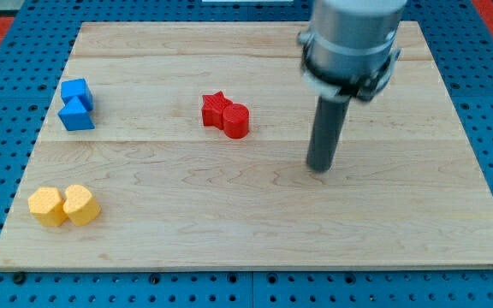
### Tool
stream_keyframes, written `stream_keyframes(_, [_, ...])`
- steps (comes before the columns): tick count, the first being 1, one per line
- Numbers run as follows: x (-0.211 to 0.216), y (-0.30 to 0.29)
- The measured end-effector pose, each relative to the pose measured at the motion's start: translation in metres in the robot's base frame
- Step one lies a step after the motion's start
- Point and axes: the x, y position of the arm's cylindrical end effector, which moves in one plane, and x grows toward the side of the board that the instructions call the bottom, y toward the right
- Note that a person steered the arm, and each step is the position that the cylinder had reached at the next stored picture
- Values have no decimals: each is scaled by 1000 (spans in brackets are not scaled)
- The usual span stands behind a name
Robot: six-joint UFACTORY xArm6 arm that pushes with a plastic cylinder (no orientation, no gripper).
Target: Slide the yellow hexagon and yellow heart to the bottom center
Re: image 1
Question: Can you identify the blue triangle block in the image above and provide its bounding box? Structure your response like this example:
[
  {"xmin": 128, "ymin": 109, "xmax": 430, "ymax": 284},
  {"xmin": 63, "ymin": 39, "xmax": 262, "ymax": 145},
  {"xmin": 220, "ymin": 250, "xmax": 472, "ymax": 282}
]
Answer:
[{"xmin": 57, "ymin": 97, "xmax": 95, "ymax": 131}]

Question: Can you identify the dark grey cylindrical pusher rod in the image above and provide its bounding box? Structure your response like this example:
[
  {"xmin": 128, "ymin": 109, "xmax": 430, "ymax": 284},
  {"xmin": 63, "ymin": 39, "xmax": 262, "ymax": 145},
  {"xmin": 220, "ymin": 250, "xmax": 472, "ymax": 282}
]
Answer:
[{"xmin": 306, "ymin": 97, "xmax": 350, "ymax": 173}]

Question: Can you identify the red star block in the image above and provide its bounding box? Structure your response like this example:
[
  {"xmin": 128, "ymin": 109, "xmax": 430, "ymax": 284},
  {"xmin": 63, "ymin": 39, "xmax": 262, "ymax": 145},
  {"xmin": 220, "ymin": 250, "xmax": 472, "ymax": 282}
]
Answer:
[{"xmin": 201, "ymin": 92, "xmax": 232, "ymax": 130}]

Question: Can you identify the red cylinder block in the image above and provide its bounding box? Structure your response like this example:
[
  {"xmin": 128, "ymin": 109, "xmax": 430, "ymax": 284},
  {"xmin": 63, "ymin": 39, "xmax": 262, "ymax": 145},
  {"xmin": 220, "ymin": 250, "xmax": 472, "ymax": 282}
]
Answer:
[{"xmin": 223, "ymin": 104, "xmax": 250, "ymax": 139}]

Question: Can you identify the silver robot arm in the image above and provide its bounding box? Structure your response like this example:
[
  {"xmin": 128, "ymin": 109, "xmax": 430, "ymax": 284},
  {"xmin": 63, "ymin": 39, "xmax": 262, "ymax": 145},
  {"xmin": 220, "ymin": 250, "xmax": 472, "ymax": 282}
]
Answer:
[{"xmin": 297, "ymin": 0, "xmax": 407, "ymax": 173}]

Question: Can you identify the blue cube block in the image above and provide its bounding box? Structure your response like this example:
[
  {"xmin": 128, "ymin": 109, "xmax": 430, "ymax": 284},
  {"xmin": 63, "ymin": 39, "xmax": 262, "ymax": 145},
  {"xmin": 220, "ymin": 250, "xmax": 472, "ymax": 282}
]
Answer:
[{"xmin": 61, "ymin": 78, "xmax": 94, "ymax": 111}]

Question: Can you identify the wooden board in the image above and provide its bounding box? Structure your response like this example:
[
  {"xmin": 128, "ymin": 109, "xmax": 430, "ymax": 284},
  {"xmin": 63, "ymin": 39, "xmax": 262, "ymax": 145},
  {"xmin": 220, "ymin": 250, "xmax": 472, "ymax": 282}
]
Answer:
[{"xmin": 0, "ymin": 21, "xmax": 493, "ymax": 272}]

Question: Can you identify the yellow heart block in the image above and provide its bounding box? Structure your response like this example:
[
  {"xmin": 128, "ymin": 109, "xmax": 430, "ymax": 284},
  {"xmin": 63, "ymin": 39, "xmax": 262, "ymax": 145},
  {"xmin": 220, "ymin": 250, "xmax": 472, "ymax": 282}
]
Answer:
[{"xmin": 63, "ymin": 184, "xmax": 101, "ymax": 226}]

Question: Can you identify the yellow hexagon block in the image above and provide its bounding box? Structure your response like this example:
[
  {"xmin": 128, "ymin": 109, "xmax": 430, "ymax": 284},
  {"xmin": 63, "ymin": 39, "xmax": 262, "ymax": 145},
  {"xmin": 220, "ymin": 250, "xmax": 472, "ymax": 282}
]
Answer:
[{"xmin": 27, "ymin": 187, "xmax": 68, "ymax": 227}]

